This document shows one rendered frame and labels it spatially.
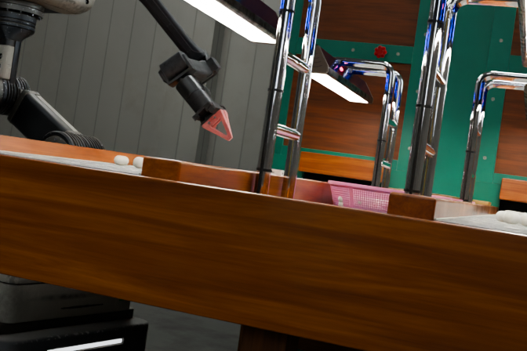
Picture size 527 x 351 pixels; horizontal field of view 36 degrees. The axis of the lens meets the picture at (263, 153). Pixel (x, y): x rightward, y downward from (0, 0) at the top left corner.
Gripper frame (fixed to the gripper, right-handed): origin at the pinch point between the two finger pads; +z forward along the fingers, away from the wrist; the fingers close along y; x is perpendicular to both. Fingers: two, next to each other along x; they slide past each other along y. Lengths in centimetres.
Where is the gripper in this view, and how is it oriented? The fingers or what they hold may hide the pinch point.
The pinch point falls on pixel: (228, 136)
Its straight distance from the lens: 207.7
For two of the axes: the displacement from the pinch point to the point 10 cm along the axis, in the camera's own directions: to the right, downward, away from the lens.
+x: -7.2, 6.6, 2.0
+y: 3.2, 0.6, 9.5
